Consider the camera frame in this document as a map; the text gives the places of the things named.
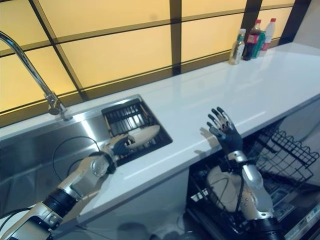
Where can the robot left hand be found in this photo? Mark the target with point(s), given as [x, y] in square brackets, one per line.
[121, 146]

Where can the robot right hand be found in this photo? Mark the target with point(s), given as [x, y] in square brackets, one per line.
[226, 133]

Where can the cream oval plate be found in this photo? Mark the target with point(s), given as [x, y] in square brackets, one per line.
[145, 134]

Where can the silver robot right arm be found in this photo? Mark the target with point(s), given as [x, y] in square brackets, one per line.
[252, 195]

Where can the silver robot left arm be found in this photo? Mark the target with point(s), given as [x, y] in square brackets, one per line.
[75, 181]

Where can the cream plate in dishwasher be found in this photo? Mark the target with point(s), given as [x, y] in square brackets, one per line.
[222, 186]

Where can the open dishwasher door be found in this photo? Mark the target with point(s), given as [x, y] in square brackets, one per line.
[295, 217]

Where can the black dish drying rack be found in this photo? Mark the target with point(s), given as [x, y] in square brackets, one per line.
[130, 120]

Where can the stainless steel sink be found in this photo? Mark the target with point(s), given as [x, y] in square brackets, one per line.
[37, 140]

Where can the yellowish clear bottle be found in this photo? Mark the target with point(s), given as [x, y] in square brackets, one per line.
[237, 48]

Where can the dark cola bottle red cap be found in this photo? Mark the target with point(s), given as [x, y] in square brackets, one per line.
[253, 40]

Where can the white bottle red cap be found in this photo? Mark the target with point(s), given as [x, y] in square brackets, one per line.
[269, 33]

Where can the chrome gooseneck faucet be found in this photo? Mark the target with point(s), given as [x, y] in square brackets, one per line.
[37, 72]

